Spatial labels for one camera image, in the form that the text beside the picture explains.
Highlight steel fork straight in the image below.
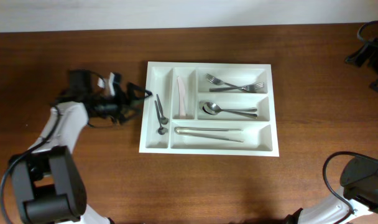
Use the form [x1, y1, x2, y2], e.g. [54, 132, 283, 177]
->
[209, 83, 265, 92]

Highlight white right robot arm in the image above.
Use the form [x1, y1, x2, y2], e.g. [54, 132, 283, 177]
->
[283, 21, 378, 224]

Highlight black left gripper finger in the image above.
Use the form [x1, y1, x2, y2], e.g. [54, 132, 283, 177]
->
[119, 98, 145, 124]
[126, 82, 152, 99]

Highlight pink plastic knife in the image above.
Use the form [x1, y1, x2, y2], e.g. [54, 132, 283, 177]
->
[177, 77, 187, 119]

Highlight steel tablespoon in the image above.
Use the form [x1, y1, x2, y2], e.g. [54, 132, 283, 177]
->
[203, 102, 258, 118]
[202, 104, 258, 115]

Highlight white cutlery tray organizer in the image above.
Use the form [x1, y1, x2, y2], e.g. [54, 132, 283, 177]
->
[139, 62, 279, 157]

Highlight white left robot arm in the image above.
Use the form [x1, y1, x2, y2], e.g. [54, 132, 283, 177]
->
[0, 69, 152, 224]

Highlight steel tongs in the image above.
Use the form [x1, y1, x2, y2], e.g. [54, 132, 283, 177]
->
[174, 127, 244, 143]

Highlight small steel teaspoon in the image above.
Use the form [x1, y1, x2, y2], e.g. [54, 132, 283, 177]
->
[154, 100, 168, 135]
[156, 94, 168, 124]

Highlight steel fork angled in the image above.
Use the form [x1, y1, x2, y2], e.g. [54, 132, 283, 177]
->
[205, 73, 258, 93]

